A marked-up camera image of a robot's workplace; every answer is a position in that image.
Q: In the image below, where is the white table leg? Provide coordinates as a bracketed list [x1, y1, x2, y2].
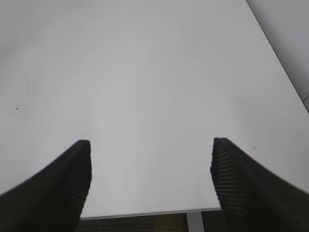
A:
[186, 212, 204, 232]

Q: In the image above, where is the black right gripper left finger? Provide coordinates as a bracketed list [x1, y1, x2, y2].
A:
[0, 140, 92, 232]

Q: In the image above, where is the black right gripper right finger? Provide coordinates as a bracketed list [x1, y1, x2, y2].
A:
[210, 138, 309, 232]

